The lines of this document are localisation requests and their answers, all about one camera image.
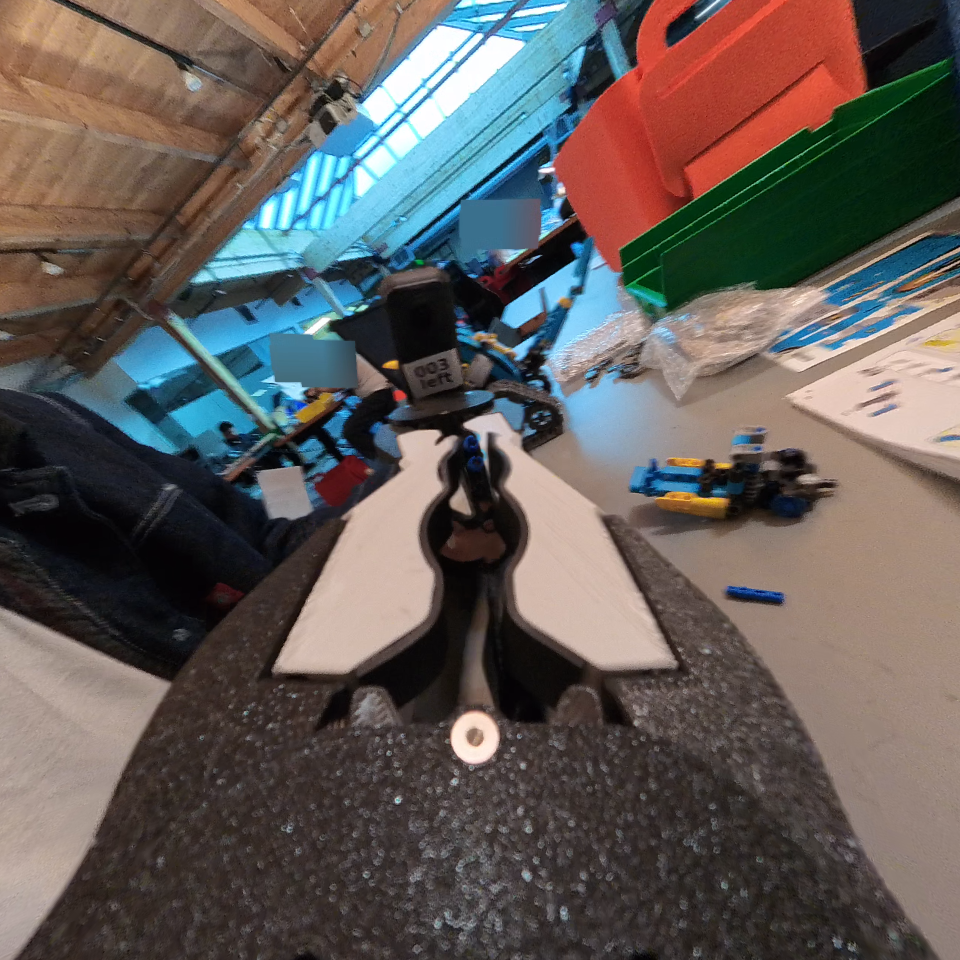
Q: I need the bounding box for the blue yellow brick assembly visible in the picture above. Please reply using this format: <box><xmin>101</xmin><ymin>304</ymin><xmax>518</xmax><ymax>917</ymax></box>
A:
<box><xmin>628</xmin><ymin>426</ymin><xmax>840</xmax><ymax>522</ymax></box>

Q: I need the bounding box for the crinkled clear plastic bag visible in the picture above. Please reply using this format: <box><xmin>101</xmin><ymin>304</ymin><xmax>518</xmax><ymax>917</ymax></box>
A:
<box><xmin>641</xmin><ymin>285</ymin><xmax>826</xmax><ymax>402</ymax></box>

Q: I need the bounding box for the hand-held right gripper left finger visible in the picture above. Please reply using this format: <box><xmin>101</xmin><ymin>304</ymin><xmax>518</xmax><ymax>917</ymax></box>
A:
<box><xmin>272</xmin><ymin>438</ymin><xmax>460</xmax><ymax>678</ymax></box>

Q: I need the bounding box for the orange plastic bin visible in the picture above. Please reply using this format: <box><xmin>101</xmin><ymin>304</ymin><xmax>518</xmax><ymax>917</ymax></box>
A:
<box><xmin>553</xmin><ymin>0</ymin><xmax>870</xmax><ymax>273</ymax></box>

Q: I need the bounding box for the open instruction booklet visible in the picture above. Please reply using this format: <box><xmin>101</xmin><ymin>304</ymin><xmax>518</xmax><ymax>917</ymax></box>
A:
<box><xmin>787</xmin><ymin>315</ymin><xmax>960</xmax><ymax>481</ymax></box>

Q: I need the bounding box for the clear bag of track links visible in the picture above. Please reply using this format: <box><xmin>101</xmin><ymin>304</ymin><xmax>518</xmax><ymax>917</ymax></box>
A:
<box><xmin>551</xmin><ymin>311</ymin><xmax>654</xmax><ymax>384</ymax></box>

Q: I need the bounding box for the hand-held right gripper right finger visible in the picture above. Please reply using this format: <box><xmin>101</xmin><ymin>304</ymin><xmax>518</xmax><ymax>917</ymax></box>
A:
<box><xmin>489</xmin><ymin>438</ymin><xmax>680</xmax><ymax>676</ymax></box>

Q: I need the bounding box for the red bag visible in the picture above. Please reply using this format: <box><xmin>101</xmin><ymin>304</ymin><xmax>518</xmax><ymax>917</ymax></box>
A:
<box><xmin>313</xmin><ymin>453</ymin><xmax>372</xmax><ymax>507</ymax></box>

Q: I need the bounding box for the white shirt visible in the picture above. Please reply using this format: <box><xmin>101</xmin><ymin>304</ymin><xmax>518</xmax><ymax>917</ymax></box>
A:
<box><xmin>0</xmin><ymin>607</ymin><xmax>174</xmax><ymax>954</ymax></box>

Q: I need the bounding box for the short black ridged beam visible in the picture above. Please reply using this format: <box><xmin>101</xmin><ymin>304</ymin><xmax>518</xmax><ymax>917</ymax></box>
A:
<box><xmin>457</xmin><ymin>435</ymin><xmax>500</xmax><ymax>519</ymax></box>

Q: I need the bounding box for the built blue robot model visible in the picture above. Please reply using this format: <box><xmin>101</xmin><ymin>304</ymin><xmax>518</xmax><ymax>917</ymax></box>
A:
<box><xmin>382</xmin><ymin>232</ymin><xmax>601</xmax><ymax>451</ymax></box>

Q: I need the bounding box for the blue sticker sheet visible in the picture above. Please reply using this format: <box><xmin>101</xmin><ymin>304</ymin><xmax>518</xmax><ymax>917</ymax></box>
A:
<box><xmin>765</xmin><ymin>232</ymin><xmax>960</xmax><ymax>374</ymax></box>

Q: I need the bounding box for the person's left hand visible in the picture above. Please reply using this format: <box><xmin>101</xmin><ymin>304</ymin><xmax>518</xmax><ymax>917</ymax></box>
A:
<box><xmin>438</xmin><ymin>519</ymin><xmax>508</xmax><ymax>564</ymax></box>

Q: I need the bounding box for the grey desk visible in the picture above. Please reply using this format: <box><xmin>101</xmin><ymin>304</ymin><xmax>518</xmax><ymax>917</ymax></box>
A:
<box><xmin>525</xmin><ymin>217</ymin><xmax>960</xmax><ymax>960</ymax></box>

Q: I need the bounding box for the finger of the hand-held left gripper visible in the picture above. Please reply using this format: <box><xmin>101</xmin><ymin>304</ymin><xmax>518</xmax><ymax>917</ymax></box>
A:
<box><xmin>393</xmin><ymin>432</ymin><xmax>456</xmax><ymax>475</ymax></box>
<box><xmin>486</xmin><ymin>417</ymin><xmax>539</xmax><ymax>456</ymax></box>

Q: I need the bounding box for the green plastic bin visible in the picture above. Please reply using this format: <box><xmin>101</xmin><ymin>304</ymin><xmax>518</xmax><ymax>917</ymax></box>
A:
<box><xmin>618</xmin><ymin>60</ymin><xmax>960</xmax><ymax>312</ymax></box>

